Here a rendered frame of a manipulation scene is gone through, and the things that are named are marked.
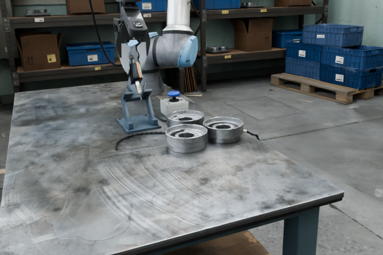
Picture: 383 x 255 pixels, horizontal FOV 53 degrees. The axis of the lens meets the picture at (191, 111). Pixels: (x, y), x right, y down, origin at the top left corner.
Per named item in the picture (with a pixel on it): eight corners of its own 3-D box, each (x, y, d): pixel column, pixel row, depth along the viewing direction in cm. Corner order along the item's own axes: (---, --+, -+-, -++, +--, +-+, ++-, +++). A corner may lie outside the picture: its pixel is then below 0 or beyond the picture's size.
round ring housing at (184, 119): (211, 128, 108) (211, 114, 107) (185, 138, 101) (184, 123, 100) (186, 120, 115) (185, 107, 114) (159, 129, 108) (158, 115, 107)
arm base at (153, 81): (122, 90, 156) (121, 66, 153) (158, 86, 161) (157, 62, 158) (131, 98, 142) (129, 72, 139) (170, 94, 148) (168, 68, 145)
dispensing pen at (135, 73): (139, 106, 103) (127, 52, 107) (137, 112, 107) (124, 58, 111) (147, 105, 104) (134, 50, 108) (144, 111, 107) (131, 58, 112)
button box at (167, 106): (188, 115, 120) (188, 100, 119) (167, 118, 118) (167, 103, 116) (179, 109, 127) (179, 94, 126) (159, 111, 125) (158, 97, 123)
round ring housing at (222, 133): (201, 144, 96) (200, 128, 95) (205, 130, 106) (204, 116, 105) (243, 145, 95) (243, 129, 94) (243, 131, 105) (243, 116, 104)
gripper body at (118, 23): (138, 37, 113) (137, -5, 109) (147, 41, 106) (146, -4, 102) (113, 38, 110) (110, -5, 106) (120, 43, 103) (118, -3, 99)
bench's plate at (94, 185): (344, 201, 72) (345, 191, 72) (-7, 299, 51) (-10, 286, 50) (155, 82, 179) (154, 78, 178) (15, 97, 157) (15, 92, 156)
